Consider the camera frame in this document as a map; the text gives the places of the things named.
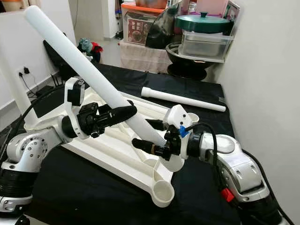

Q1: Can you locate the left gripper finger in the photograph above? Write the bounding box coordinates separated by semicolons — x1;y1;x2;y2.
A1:
101;104;138;127

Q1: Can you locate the white plastic table top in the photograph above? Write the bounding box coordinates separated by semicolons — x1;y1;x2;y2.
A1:
23;84;200;208

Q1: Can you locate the black power adapter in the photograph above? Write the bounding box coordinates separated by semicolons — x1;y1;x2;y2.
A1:
35;85;54;97

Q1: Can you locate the beige cloth-covered stand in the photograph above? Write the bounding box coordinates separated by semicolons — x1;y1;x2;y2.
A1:
119;41;172;74

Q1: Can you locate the black wok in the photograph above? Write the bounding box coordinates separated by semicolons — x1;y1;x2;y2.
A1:
165;42;223;80

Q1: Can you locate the red soft item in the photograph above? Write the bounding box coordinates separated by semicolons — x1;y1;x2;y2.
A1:
91;42;104;53

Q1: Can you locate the teal plush toy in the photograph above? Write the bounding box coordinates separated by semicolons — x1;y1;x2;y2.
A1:
77;38;93;53

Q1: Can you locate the black open bag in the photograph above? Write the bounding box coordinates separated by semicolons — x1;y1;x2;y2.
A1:
42;37;104;80

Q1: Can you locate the black floor cloth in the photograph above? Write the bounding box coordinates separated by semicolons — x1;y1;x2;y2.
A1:
0;63;300;225

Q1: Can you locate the orange-lidded storage box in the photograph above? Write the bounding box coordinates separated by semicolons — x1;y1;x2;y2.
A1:
122;4;165;46

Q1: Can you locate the black glossy bag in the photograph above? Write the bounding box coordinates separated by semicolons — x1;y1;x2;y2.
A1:
145;4;183;49

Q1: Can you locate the clear plastic container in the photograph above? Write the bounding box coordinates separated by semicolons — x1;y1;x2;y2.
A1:
178;30;235;62

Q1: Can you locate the white appliance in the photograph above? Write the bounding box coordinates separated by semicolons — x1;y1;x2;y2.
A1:
102;0;122;37

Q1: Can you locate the green pot with lid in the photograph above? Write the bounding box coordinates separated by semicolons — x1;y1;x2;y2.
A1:
174;12;231;34

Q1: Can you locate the metal pot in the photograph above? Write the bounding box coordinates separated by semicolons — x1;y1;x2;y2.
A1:
134;0;169;9

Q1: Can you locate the pink plastic container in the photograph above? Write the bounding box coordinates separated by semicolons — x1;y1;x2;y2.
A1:
195;0;228;15

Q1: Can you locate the white cup stack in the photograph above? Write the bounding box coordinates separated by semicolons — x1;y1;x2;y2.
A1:
21;0;40;8

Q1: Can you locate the printed cardboard box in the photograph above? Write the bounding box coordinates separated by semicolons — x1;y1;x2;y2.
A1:
225;0;240;22

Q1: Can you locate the beige tub orange lid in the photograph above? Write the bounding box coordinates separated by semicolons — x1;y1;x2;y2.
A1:
2;0;24;12

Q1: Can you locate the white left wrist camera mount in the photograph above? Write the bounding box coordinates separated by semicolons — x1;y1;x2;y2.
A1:
63;77;86;139

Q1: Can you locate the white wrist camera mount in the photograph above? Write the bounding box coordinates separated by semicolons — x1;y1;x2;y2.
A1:
63;77;86;139
162;104;193;158

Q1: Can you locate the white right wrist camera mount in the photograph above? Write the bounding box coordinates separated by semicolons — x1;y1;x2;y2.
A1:
162;104;193;158

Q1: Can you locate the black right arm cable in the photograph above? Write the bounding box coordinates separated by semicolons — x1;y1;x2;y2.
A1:
185;123;221;188

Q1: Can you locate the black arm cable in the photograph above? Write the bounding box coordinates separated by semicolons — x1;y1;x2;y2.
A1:
185;123;221;188
0;83;68;150

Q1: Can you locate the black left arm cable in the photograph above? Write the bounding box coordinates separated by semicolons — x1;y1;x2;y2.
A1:
0;83;68;150

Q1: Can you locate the wall socket with plug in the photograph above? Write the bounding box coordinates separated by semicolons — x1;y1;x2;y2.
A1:
18;67;31;79

